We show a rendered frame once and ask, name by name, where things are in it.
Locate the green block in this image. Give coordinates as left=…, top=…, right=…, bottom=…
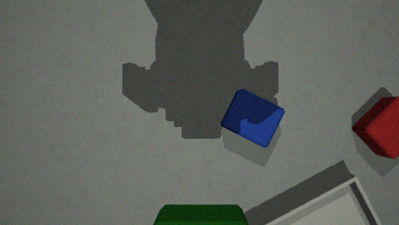
left=154, top=204, right=248, bottom=225

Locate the blue block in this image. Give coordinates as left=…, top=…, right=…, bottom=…
left=221, top=89, right=285, bottom=148

